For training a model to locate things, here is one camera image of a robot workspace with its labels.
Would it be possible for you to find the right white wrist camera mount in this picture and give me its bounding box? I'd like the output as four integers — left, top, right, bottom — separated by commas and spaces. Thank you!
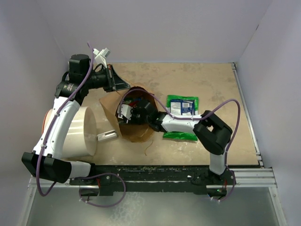
118, 104, 133, 123

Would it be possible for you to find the brown paper bag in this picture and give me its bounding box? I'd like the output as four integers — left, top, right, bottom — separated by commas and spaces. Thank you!
99, 83, 157, 143

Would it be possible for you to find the white cylindrical bucket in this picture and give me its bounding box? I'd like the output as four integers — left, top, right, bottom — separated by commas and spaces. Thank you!
34, 104, 97, 159

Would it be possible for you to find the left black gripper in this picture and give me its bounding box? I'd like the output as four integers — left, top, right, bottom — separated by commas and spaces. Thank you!
84, 64, 130, 93

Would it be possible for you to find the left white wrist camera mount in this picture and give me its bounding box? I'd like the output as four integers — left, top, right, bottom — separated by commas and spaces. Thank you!
93, 48, 111, 68

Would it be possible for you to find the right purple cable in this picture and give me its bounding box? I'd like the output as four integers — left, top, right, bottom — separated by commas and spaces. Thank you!
117, 89, 240, 202

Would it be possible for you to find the blue Kettle chips bag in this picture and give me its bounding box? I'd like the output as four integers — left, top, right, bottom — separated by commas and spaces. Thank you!
170, 99, 195, 116

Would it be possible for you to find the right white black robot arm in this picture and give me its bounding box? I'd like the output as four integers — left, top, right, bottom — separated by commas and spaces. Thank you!
128, 100, 232, 184

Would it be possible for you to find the red snack packet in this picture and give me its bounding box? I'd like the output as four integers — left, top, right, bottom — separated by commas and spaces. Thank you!
128, 98, 141, 107

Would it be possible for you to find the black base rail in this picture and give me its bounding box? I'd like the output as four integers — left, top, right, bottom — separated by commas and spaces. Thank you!
70, 164, 236, 197

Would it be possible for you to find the small white rectangular device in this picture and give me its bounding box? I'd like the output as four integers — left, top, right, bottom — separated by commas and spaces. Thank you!
97, 130, 118, 142

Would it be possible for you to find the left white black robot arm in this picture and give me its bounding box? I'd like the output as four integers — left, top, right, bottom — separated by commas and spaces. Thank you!
22, 54, 130, 185

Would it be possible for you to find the purple cable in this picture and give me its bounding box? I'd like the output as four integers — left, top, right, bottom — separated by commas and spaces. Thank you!
117, 89, 240, 202
37, 41, 127, 208

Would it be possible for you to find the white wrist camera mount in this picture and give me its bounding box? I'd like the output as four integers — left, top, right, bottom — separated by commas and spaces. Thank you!
93, 48, 111, 68
118, 104, 133, 123

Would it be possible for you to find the green Chuba snack bag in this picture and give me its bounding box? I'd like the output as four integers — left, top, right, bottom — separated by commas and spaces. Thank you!
163, 95, 199, 141

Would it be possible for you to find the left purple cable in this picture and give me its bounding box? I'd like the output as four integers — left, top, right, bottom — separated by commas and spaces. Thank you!
37, 41, 127, 208

